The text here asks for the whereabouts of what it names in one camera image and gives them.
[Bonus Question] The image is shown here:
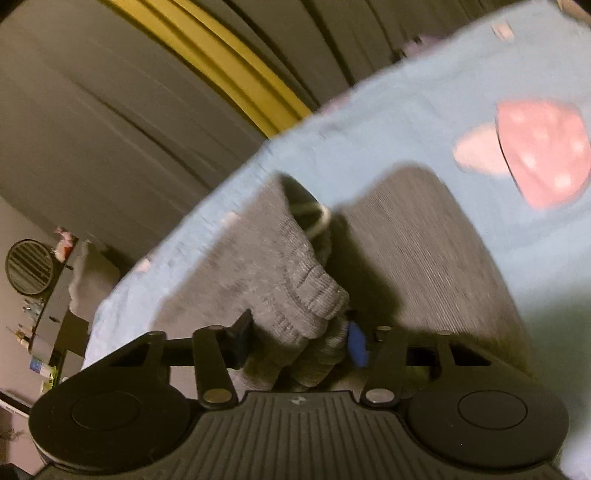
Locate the dark bedside shelf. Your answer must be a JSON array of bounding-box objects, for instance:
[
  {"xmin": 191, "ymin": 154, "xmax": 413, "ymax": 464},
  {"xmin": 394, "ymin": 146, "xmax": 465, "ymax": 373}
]
[{"xmin": 25, "ymin": 253, "xmax": 120, "ymax": 371}]

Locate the grey curtain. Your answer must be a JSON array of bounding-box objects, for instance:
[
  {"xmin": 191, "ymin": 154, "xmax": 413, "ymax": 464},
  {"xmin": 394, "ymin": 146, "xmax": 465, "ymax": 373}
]
[{"xmin": 0, "ymin": 0, "xmax": 551, "ymax": 273}]

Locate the light blue bed sheet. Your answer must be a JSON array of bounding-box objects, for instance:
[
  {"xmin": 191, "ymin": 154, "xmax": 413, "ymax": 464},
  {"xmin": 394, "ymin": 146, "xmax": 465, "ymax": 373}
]
[{"xmin": 85, "ymin": 1, "xmax": 590, "ymax": 479}]

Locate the yellow curtain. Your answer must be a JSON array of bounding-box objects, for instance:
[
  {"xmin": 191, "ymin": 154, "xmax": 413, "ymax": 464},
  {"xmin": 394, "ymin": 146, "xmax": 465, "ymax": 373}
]
[{"xmin": 108, "ymin": 0, "xmax": 311, "ymax": 138}]

